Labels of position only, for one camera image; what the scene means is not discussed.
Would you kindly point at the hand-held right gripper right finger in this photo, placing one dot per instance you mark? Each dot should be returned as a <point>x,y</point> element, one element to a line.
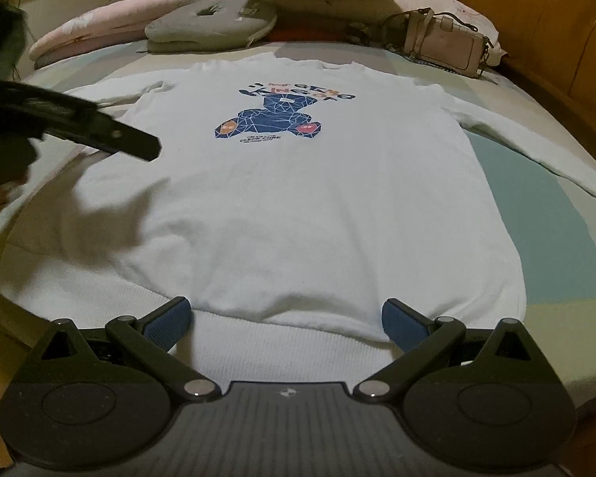
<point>402,323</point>

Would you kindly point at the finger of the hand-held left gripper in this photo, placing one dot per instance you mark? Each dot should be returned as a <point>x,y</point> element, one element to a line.
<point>134,141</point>

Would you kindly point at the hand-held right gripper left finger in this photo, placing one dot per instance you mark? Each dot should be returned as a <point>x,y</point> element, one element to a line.
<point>171,323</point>

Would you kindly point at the white printed sweatshirt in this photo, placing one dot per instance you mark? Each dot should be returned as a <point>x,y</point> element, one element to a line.
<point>303,208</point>

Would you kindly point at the person's left forearm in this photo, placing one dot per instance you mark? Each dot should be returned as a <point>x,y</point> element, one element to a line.
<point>2,35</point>

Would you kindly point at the pink floral quilt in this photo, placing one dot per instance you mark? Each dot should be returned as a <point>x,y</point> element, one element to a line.
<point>99,20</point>

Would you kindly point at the grey round cushion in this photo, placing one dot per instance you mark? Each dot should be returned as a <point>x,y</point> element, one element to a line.
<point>208,25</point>

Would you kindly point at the orange cloth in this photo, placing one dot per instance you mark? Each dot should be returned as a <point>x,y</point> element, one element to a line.
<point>303,35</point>

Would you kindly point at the pink handbag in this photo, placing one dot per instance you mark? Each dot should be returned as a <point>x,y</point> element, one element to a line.
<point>447,47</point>

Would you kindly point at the pink floral pillow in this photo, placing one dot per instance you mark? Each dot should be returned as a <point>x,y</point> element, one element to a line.
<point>447,2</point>

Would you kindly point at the wooden headboard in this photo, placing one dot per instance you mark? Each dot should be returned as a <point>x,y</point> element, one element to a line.
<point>566,35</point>

